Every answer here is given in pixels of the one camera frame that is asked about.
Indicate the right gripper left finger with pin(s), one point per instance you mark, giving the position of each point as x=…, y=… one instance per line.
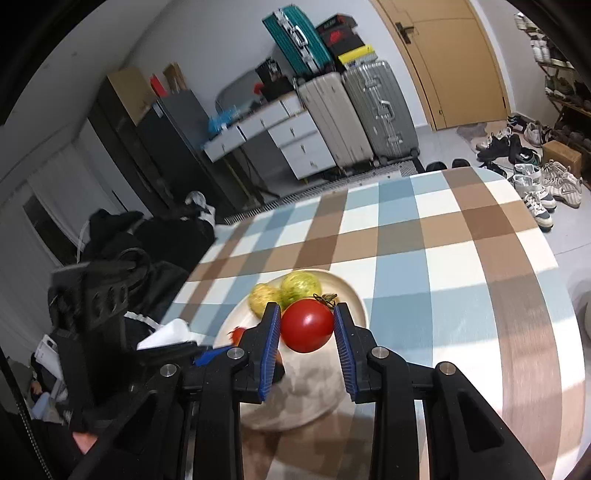
x=219, y=382

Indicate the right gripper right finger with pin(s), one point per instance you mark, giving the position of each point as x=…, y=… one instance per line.
x=374, y=374

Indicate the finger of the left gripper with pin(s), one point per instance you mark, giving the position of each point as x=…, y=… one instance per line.
x=180, y=354

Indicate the red tomato with stem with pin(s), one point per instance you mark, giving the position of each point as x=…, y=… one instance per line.
x=306, y=325

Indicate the wrinkled yellow passion fruit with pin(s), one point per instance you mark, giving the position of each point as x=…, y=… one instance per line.
x=261, y=295

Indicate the yellow-green passion fruit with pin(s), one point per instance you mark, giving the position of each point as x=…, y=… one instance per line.
x=299, y=285

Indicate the left hand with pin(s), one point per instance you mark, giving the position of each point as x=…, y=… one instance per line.
x=84, y=441

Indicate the checkered tablecloth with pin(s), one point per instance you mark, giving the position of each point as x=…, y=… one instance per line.
x=450, y=267

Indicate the black refrigerator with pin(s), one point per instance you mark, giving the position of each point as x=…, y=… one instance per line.
x=173, y=132

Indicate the white drawer desk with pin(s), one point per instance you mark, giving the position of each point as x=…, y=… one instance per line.
x=292, y=129

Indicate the silver suitcase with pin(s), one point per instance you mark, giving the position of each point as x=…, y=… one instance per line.
x=382, y=109

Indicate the beige suitcase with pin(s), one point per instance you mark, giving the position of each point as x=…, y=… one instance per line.
x=326, y=99

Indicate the cardboard box on floor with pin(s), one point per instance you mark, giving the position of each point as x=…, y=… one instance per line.
x=571, y=159

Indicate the teal suitcase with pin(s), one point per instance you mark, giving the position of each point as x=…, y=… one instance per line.
x=299, y=42

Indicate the black and yellow boxes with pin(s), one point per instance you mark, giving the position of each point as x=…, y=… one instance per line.
x=344, y=44

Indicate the wooden door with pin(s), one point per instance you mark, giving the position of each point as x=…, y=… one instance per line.
x=450, y=60

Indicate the wooden shoe rack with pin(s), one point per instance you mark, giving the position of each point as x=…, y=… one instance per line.
x=566, y=93

